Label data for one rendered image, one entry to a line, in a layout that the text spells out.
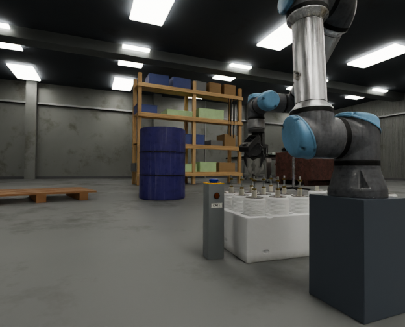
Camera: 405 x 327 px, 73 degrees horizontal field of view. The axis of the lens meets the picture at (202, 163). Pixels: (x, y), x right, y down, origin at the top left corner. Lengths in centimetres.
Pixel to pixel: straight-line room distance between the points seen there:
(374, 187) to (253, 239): 51
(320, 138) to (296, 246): 62
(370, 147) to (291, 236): 55
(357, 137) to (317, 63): 22
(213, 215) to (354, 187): 56
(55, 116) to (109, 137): 185
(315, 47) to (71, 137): 992
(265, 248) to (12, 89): 1034
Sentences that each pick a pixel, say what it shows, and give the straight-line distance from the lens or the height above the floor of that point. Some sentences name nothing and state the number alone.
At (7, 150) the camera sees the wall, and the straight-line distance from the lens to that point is 1069.
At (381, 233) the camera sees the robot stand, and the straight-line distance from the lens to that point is 83.
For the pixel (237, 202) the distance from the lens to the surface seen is 126.
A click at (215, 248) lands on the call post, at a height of 5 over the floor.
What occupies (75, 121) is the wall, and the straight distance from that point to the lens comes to 1052.
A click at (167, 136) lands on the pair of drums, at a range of 322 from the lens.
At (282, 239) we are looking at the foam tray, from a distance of 121.
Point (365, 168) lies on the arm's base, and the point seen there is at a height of 38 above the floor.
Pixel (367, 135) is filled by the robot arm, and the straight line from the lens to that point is 84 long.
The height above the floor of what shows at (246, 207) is 21.
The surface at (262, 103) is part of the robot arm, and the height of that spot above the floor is 63.
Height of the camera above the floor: 37
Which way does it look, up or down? 1 degrees up
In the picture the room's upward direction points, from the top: straight up
